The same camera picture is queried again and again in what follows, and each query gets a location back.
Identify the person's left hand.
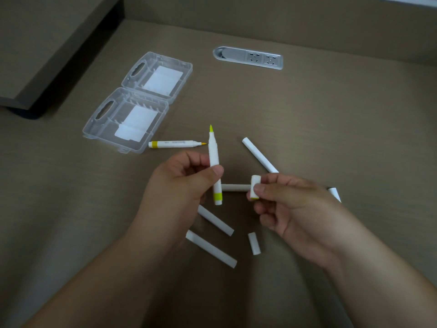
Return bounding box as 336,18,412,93
131,150,225,245

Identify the person's right hand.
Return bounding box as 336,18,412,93
246,173,353,270

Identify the white marker cap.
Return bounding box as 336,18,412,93
250,174,262,200
247,232,262,256

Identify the yellow marker pen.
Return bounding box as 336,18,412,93
148,140,208,149
208,124,223,206

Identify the person's left forearm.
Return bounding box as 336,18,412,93
21,231,182,328

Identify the person's right forearm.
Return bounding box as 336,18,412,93
323,199,437,328

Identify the clear plastic hinged case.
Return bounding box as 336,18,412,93
82,51,194,155

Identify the grey desk power socket panel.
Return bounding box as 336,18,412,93
212,46,284,71

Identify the brown wooden desk shelf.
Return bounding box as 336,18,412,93
0,0,125,120

